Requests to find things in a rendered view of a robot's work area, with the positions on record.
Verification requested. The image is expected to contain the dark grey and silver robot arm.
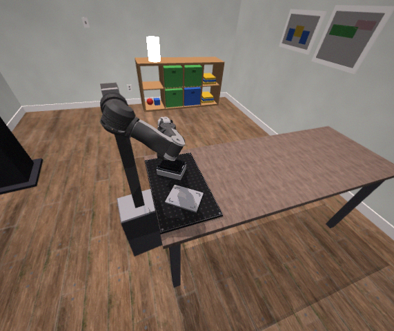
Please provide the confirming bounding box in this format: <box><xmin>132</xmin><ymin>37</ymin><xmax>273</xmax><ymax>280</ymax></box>
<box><xmin>100</xmin><ymin>88</ymin><xmax>185</xmax><ymax>161</ymax></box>

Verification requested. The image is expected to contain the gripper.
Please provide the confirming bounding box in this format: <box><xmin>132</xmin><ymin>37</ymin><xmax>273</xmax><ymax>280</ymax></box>
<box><xmin>157</xmin><ymin>153</ymin><xmax>167</xmax><ymax>160</ymax></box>

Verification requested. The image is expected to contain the white rectangular frame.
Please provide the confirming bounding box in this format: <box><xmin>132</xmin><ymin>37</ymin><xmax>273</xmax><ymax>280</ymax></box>
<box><xmin>165</xmin><ymin>185</ymin><xmax>204</xmax><ymax>213</ymax></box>

